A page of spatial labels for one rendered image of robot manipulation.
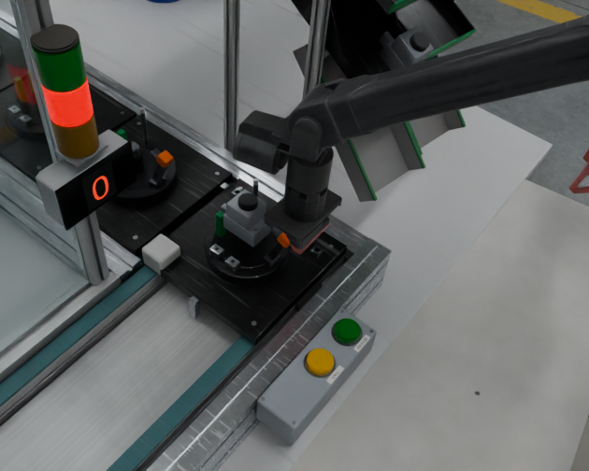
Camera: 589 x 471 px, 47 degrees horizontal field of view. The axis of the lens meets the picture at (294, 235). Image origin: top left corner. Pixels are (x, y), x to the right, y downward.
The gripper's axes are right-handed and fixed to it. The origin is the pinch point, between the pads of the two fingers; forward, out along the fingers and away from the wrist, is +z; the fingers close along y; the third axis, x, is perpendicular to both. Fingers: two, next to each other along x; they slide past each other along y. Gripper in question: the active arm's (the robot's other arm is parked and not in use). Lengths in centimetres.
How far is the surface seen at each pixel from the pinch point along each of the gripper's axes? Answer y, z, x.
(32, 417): 39.3, 15.1, -15.9
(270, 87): -48, 20, -42
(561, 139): -194, 105, 3
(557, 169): -175, 105, 9
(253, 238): 1.9, 1.7, -6.9
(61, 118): 21.0, -25.8, -20.9
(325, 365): 8.5, 9.1, 12.7
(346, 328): 1.3, 9.0, 11.3
